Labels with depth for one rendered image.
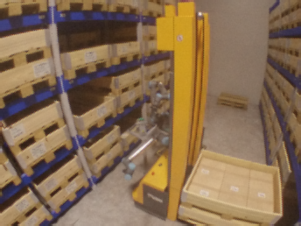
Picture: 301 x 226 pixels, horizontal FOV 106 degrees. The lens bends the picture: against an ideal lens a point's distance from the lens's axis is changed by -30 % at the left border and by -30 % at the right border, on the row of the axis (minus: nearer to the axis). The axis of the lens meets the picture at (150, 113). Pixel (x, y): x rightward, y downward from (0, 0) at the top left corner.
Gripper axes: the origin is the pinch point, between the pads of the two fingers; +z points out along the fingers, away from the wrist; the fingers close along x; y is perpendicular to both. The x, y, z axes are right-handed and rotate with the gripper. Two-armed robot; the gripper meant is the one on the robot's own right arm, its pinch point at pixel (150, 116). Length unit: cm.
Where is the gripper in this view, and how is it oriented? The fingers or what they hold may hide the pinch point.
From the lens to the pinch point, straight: 229.2
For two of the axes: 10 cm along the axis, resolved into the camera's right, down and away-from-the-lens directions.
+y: -8.9, -3.4, -3.0
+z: -3.7, 9.3, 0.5
